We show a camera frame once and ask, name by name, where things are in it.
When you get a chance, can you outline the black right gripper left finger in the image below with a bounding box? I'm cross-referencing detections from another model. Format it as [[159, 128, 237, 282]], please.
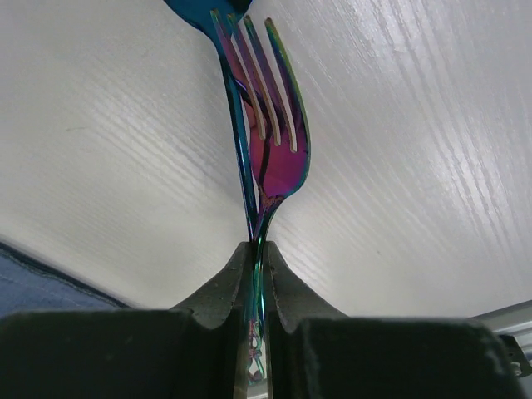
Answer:
[[1, 242, 252, 398]]

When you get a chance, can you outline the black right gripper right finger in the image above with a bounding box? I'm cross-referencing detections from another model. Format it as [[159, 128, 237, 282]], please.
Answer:
[[264, 242, 531, 398]]

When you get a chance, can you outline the blue cloth placemat gold print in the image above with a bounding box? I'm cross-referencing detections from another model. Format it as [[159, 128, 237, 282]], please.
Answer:
[[1, 243, 128, 317]]

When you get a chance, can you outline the iridescent purple fork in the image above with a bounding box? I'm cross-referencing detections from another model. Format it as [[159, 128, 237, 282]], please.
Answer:
[[210, 9, 311, 385]]

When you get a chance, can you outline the blue metal spoon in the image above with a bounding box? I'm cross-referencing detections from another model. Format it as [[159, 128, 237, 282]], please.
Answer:
[[165, 0, 257, 239]]

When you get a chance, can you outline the aluminium front rail base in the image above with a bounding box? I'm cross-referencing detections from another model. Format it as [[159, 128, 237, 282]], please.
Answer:
[[473, 300, 531, 377]]

